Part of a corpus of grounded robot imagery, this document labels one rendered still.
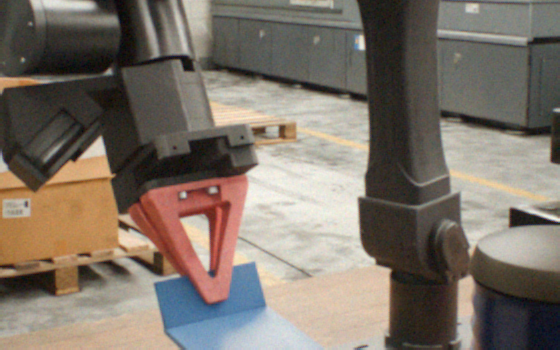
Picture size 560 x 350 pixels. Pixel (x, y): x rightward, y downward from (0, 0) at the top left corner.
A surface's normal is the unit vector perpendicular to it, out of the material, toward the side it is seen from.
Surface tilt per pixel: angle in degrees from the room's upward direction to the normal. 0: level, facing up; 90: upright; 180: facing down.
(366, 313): 0
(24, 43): 85
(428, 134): 87
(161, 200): 85
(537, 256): 6
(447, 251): 90
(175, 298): 64
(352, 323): 0
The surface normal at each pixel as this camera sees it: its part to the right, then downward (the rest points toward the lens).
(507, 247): -0.12, -0.97
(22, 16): -0.72, 0.07
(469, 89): -0.89, 0.10
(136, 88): 0.42, -0.28
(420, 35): 0.66, 0.23
